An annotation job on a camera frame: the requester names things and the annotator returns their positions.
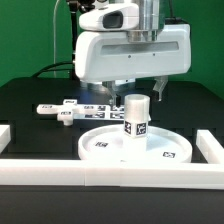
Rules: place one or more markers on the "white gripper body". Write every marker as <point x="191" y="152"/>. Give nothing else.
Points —
<point x="109" y="56"/>

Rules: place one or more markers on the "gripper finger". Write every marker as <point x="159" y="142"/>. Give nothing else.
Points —
<point x="115" y="98"/>
<point x="160" y="84"/>

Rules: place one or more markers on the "white round table top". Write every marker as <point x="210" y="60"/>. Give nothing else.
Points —
<point x="110" y="144"/>

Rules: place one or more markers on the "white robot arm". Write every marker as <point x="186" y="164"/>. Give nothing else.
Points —
<point x="131" y="39"/>

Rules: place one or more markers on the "white tag plate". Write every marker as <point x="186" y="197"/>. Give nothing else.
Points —
<point x="105" y="112"/>

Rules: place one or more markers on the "white cross table base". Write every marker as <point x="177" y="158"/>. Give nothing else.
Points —
<point x="64" y="112"/>

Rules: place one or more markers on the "white right fence bar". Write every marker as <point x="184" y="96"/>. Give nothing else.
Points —
<point x="210" y="148"/>

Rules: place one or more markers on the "white fence bar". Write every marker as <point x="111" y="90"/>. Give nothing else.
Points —
<point x="5" y="136"/>
<point x="210" y="148"/>
<point x="84" y="173"/>

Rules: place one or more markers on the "white front fence bar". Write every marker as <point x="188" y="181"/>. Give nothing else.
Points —
<point x="84" y="173"/>

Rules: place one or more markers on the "white left fence bar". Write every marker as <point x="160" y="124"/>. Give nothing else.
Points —
<point x="5" y="136"/>

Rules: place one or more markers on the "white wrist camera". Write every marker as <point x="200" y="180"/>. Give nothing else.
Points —
<point x="112" y="17"/>

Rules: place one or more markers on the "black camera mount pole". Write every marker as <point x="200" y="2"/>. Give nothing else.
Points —
<point x="75" y="7"/>

